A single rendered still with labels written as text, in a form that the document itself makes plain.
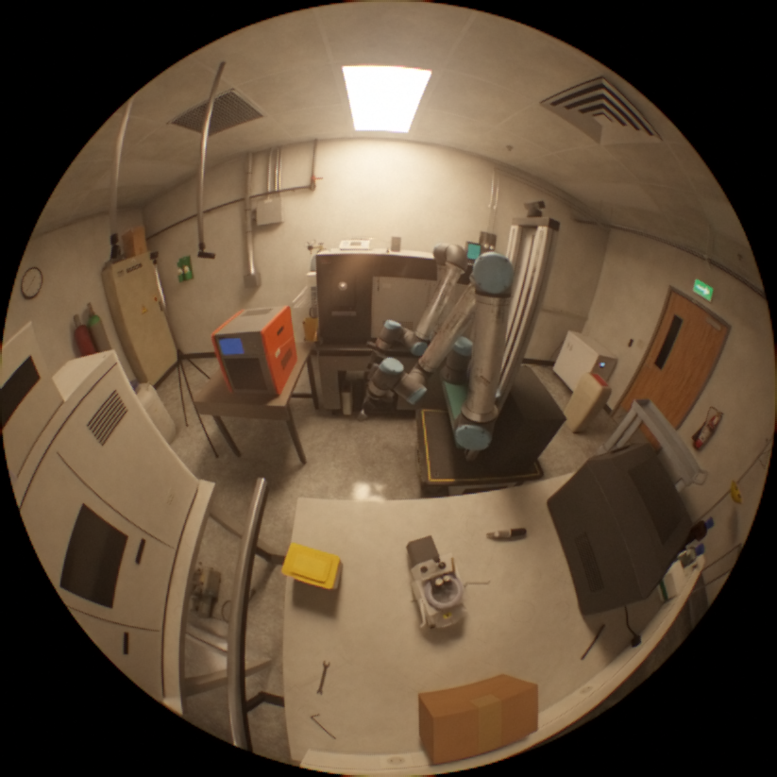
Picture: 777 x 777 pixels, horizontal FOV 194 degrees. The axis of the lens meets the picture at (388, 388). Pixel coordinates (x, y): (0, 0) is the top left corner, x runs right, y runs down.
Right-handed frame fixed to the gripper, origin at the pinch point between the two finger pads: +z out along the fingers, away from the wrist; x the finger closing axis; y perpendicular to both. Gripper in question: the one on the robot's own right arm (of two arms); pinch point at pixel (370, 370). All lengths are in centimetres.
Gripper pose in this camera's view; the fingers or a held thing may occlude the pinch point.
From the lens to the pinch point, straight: 144.4
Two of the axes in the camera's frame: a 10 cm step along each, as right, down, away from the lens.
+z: -4.4, 8.0, 4.2
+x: -1.4, -5.2, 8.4
